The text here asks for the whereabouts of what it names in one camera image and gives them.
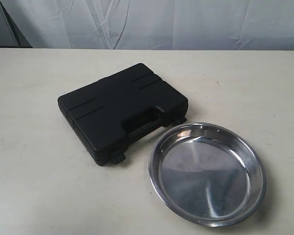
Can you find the black plastic tool case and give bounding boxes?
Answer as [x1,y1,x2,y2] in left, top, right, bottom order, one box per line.
[57,63,188,166]

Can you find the round stainless steel tray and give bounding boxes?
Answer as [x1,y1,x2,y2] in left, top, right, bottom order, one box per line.
[148,122,266,227]

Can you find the white backdrop cloth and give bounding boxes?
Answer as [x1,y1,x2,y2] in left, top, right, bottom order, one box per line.
[0,0,294,50]

